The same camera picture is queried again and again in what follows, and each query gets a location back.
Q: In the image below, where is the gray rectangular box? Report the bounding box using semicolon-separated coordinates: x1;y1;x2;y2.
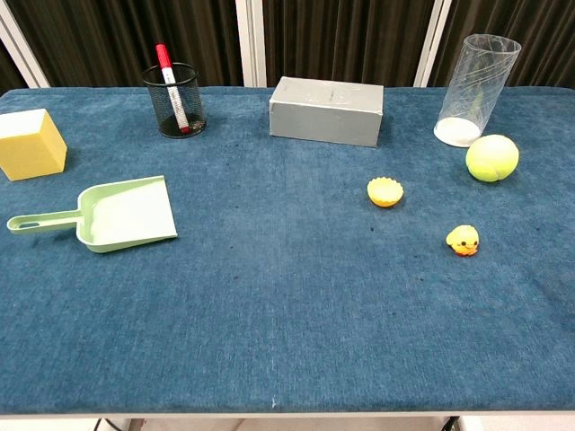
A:
269;75;385;148

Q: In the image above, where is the yellow rubber duck toy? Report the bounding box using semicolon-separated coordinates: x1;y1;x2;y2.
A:
445;224;481;258

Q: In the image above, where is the blue fabric table cloth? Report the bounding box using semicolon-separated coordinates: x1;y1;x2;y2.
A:
0;86;575;414

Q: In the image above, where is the yellow scalloped cup mold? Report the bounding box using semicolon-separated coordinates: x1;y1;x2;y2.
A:
367;177;404;208

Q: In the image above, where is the black mesh pen holder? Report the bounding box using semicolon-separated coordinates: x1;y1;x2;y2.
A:
142;63;208;139

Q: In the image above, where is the light green plastic dustpan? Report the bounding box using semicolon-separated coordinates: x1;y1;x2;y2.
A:
6;175;179;254

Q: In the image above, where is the black pleated curtain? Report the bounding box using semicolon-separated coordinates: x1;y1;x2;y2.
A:
5;0;239;88
0;39;26;96
429;0;575;90
262;0;437;88

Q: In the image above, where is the clear plastic cylinder container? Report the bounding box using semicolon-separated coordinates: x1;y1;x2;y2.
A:
433;33;523;148

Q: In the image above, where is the red capped white marker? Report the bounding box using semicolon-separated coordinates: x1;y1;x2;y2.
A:
155;43;191;136

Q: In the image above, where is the yellow-green tennis ball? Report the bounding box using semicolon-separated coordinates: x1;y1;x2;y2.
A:
464;134;520;183

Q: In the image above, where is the yellow foam cube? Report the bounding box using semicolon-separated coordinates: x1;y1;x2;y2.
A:
0;108;68;182

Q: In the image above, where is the white metal frame post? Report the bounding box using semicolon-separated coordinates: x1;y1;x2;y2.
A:
234;0;269;88
0;7;50;89
412;0;454;88

